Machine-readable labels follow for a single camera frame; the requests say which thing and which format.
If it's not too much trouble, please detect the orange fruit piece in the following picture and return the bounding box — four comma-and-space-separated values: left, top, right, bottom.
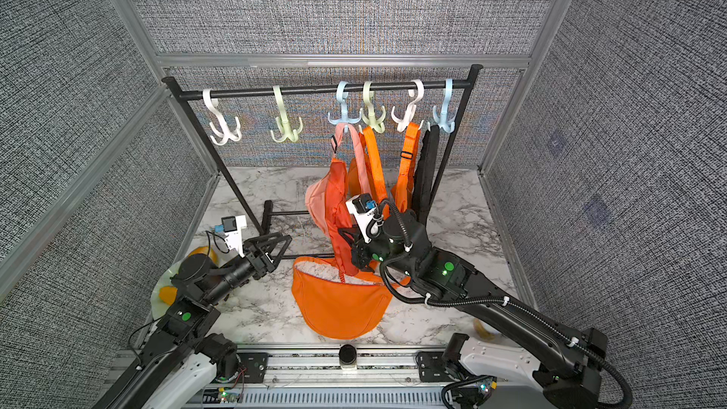
158, 286, 178, 306

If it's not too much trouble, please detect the white hook far left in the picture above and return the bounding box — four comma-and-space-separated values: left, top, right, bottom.
203, 89, 242, 147

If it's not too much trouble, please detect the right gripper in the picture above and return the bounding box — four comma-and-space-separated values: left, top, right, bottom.
341, 224, 426, 286

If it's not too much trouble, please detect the light blue hook centre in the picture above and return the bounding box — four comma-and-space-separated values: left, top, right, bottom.
328, 81, 362, 125

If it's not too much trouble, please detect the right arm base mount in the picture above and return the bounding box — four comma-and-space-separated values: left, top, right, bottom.
415, 333, 544, 408

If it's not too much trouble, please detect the light blue hook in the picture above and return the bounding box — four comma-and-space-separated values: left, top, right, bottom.
433, 79, 456, 134
328, 81, 362, 125

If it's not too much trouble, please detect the black garment rack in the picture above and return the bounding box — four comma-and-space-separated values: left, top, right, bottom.
161, 64, 484, 235

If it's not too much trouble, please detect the pink sling bag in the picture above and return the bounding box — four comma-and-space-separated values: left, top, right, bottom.
305, 123, 372, 237

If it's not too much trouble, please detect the red-orange sling bag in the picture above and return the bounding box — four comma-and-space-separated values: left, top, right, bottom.
325, 133, 359, 280

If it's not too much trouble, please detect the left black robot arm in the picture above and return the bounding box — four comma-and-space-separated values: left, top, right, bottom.
95, 232, 292, 408

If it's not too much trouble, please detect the black knob on rail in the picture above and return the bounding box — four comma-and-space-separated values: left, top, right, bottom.
338, 344, 358, 369

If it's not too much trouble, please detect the white hook right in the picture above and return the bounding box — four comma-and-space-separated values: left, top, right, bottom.
391, 79, 425, 133

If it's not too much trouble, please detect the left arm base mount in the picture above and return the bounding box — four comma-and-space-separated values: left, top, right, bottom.
142, 334, 269, 408

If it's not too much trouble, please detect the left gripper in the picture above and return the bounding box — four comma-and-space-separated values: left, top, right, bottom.
204, 232, 291, 308

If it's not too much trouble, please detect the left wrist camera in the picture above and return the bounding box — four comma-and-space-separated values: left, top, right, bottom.
221, 215, 247, 254

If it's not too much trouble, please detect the black sling bag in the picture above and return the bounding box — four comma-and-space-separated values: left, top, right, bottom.
411, 125, 440, 225

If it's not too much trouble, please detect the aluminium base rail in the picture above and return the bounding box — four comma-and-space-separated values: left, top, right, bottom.
182, 345, 444, 408

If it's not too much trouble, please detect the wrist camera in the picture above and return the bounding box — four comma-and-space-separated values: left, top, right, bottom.
346, 193, 384, 244
221, 215, 247, 254

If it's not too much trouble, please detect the light blue hook far right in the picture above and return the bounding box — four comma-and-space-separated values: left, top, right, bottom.
433, 79, 456, 134

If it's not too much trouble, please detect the pale green hook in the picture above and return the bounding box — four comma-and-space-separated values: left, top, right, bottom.
270, 85, 304, 143
362, 81, 386, 134

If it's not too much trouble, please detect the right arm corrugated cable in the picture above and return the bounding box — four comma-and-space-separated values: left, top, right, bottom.
376, 198, 634, 409

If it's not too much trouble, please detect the pale green plate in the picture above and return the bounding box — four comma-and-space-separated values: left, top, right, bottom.
150, 262, 181, 319

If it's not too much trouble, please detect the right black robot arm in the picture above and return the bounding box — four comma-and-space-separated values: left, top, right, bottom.
336, 212, 623, 408

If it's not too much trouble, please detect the white hook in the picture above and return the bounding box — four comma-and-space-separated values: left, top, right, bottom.
391, 79, 425, 133
203, 89, 242, 147

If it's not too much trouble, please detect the orange sling bag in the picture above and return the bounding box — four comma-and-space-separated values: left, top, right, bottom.
348, 127, 388, 202
392, 124, 420, 212
292, 257, 392, 340

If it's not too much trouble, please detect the pale green hook right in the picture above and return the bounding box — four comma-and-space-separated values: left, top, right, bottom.
362, 81, 386, 134

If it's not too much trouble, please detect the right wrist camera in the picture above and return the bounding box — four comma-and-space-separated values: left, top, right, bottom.
346, 193, 384, 244

